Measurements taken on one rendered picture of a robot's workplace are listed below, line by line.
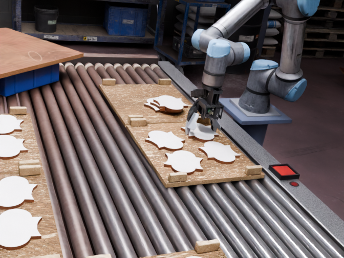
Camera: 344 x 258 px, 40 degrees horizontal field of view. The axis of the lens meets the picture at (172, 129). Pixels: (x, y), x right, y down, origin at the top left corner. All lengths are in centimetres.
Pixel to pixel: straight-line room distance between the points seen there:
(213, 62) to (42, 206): 73
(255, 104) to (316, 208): 82
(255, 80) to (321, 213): 88
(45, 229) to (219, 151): 69
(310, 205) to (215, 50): 58
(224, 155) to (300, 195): 28
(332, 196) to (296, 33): 181
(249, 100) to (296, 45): 37
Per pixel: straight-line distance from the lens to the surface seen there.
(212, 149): 163
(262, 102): 222
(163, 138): 165
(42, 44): 227
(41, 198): 131
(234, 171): 155
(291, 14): 193
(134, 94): 204
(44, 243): 116
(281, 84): 210
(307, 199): 154
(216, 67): 160
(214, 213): 136
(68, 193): 136
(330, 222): 147
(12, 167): 145
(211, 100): 163
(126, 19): 615
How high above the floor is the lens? 167
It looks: 25 degrees down
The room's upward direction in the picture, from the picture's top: 9 degrees clockwise
